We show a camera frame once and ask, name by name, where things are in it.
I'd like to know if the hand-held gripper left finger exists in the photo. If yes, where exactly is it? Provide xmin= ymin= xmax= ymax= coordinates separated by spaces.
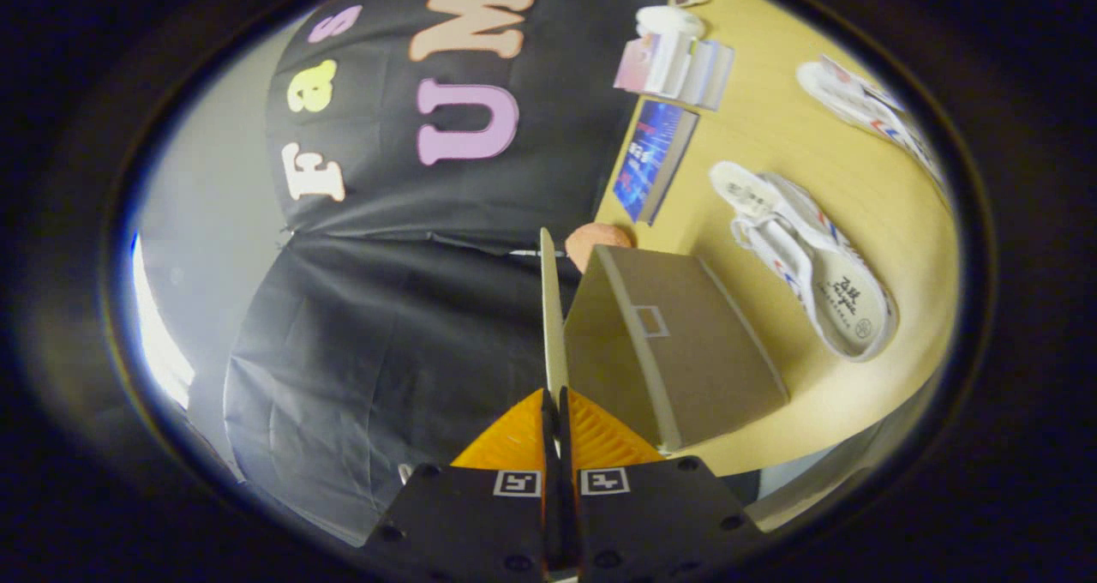
xmin=360 ymin=388 xmax=563 ymax=583

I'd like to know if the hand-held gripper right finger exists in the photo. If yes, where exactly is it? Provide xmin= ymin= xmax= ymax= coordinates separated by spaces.
xmin=562 ymin=386 xmax=764 ymax=583

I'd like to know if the brown cardboard storage box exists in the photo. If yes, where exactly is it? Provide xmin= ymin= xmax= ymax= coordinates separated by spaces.
xmin=540 ymin=227 xmax=789 ymax=454

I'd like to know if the white canvas shoe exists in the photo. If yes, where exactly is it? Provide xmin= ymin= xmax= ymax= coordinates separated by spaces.
xmin=709 ymin=160 xmax=898 ymax=363
xmin=795 ymin=54 xmax=952 ymax=207

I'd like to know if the black backdrop cloth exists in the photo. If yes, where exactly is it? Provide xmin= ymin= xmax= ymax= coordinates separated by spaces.
xmin=184 ymin=0 xmax=686 ymax=545

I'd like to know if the orange fuzzy ball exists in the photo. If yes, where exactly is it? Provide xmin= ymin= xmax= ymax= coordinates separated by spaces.
xmin=565 ymin=222 xmax=637 ymax=273

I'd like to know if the dark blue cover book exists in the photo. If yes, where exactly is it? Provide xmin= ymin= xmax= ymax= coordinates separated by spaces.
xmin=612 ymin=99 xmax=700 ymax=226

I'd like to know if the light blue cover book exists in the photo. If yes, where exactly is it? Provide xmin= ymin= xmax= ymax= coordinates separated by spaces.
xmin=694 ymin=41 xmax=735 ymax=111

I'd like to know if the white cover book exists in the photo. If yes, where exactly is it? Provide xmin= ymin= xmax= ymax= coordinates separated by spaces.
xmin=656 ymin=33 xmax=712 ymax=99

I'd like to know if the white fluffy ball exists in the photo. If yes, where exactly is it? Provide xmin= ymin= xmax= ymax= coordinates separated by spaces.
xmin=635 ymin=5 xmax=706 ymax=42

